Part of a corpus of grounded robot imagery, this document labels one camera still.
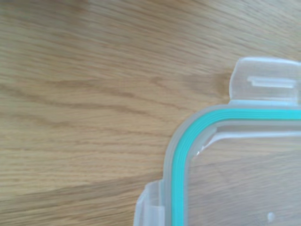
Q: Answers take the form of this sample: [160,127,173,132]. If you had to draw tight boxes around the clear lid with teal seal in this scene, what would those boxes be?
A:
[135,56,301,226]

